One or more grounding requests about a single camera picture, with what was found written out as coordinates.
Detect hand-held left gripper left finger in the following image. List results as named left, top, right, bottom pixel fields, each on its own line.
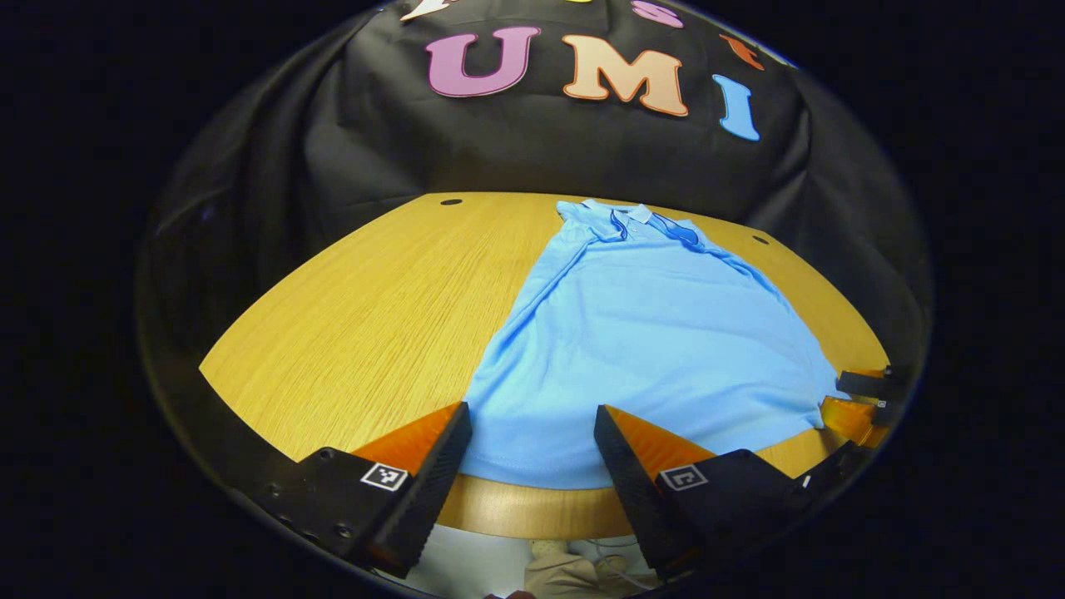
left=254, top=402, right=473, bottom=580

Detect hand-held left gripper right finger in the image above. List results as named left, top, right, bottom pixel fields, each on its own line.
left=594, top=405, right=820, bottom=582

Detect light blue polo T-shirt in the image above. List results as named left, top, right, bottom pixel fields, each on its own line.
left=458, top=198, right=843, bottom=492

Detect person's beige trousers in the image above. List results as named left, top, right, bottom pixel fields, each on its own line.
left=524, top=539, right=662, bottom=598

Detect black backdrop cloth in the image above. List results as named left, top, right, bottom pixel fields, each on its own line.
left=135, top=0, right=934, bottom=467

